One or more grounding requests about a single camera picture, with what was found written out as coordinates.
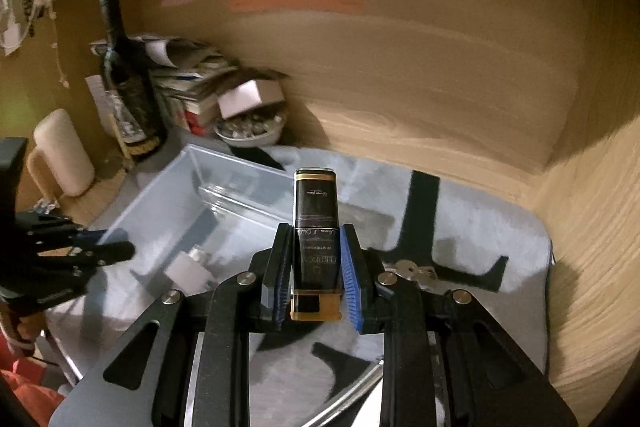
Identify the dark wine bottle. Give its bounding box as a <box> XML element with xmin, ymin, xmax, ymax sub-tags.
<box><xmin>100</xmin><ymin>0</ymin><xmax>168</xmax><ymax>161</ymax></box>

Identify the silver key bunch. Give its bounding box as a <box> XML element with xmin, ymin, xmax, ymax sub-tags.
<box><xmin>393</xmin><ymin>259</ymin><xmax>438</xmax><ymax>293</ymax></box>

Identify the black gold lighter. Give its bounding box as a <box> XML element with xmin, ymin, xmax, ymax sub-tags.
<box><xmin>290</xmin><ymin>168</ymin><xmax>342</xmax><ymax>322</ymax></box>

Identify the clear plastic storage bin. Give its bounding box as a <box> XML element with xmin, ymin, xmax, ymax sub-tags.
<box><xmin>44</xmin><ymin>142</ymin><xmax>346</xmax><ymax>381</ymax></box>

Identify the white charger cube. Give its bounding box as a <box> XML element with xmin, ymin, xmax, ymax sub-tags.
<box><xmin>164</xmin><ymin>245</ymin><xmax>218</xmax><ymax>297</ymax></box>

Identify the small white paper box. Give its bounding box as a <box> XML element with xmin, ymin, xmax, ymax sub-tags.
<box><xmin>218</xmin><ymin>79</ymin><xmax>284</xmax><ymax>119</ymax></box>

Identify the white fabric shaver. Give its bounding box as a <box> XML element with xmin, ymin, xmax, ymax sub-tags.
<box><xmin>302</xmin><ymin>359</ymin><xmax>384</xmax><ymax>427</ymax></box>

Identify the grey rug with black letters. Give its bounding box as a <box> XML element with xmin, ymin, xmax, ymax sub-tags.
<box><xmin>44</xmin><ymin>145</ymin><xmax>554</xmax><ymax>427</ymax></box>

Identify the white bowl of shells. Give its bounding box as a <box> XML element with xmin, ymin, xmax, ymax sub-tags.
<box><xmin>215</xmin><ymin>109</ymin><xmax>288</xmax><ymax>148</ymax></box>

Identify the person's hand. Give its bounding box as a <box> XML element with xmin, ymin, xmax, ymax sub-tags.
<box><xmin>1</xmin><ymin>303</ymin><xmax>47</xmax><ymax>359</ymax></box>

